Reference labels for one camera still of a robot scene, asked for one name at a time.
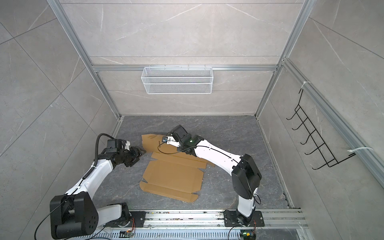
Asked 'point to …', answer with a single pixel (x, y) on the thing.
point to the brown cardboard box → (170, 173)
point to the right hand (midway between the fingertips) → (183, 136)
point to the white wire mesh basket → (179, 79)
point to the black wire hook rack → (329, 158)
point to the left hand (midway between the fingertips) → (142, 151)
